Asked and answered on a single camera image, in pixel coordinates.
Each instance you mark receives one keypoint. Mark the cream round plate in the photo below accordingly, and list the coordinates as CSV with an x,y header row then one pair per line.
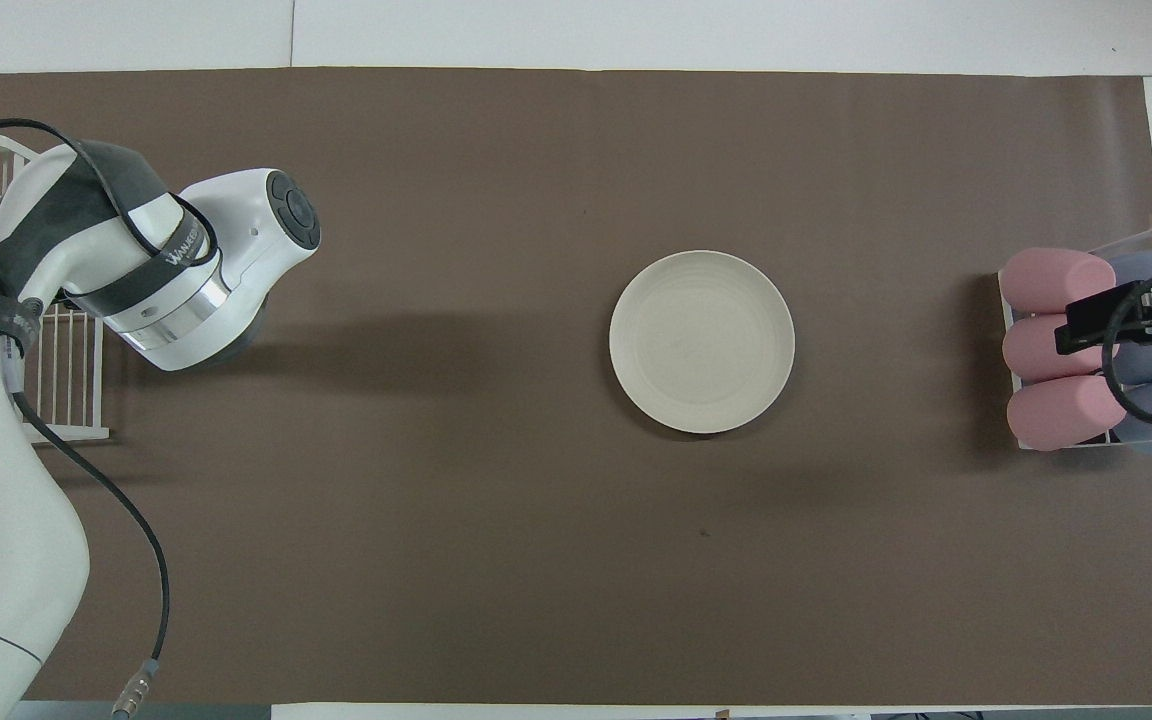
x,y
702,342

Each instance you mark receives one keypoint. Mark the pink plastic cup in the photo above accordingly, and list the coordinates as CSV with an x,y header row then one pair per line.
x,y
1031,350
1046,280
1066,412

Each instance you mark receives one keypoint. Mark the brown table mat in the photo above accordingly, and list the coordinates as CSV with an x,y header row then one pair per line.
x,y
486,500

